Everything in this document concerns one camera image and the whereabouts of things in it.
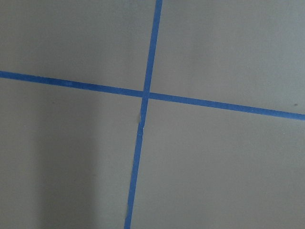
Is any blue tape strip lengthwise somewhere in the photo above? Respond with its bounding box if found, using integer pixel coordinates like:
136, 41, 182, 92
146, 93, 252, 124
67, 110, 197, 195
124, 0, 163, 229

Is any blue tape strip crosswise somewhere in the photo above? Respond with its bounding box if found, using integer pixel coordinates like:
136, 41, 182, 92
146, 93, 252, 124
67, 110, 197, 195
0, 71, 305, 121

